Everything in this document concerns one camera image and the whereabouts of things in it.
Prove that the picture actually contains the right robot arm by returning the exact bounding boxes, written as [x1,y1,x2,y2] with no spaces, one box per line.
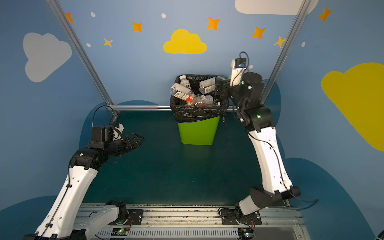
[225,71,301,217]

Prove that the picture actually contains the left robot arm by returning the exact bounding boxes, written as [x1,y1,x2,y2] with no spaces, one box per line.
[24,124,144,240]

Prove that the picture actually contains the orange juice bottle back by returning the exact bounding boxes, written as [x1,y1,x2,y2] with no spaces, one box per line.
[179,75,192,90]

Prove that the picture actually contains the aluminium left frame post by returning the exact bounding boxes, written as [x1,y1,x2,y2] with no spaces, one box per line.
[46,0,114,106]

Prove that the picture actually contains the white bottle pink label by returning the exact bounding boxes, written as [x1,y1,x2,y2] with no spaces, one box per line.
[170,83,195,103]

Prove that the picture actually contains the aluminium right frame post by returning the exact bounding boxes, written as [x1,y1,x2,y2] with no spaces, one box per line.
[261,0,313,104]

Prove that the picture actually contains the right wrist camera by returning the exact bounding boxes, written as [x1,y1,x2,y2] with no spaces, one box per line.
[230,58,247,87]

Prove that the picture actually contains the aluminium back frame rail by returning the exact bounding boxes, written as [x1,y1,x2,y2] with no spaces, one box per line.
[105,105,241,112]

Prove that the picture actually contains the clear bottle colourful label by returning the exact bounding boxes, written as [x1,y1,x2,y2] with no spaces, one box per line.
[199,76,225,95]

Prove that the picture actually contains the aluminium frame post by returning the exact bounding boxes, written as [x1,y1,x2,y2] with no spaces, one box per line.
[46,0,114,106]
[261,0,313,104]

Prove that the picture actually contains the green plastic bin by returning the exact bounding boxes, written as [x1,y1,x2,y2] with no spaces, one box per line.
[178,117,220,146]

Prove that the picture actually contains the black bin liner bag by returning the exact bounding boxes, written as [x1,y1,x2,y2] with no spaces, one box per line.
[170,93,230,123]

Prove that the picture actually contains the white bottle red logo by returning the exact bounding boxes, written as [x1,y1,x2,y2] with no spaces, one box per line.
[186,95,216,107]

